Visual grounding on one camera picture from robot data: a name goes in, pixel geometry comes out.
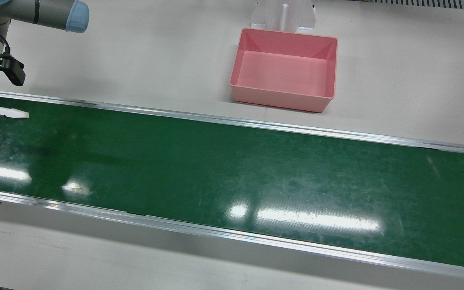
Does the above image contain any pink plastic box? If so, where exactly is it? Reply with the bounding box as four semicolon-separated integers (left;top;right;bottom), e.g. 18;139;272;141
230;27;338;113

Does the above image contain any green conveyor belt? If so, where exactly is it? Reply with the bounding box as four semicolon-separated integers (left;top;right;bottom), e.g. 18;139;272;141
0;91;464;282

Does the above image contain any black ventilation grille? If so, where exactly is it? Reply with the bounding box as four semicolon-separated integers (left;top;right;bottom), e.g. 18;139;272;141
356;0;464;11

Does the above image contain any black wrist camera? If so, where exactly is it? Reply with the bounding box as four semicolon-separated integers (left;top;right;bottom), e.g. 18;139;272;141
0;54;26;87

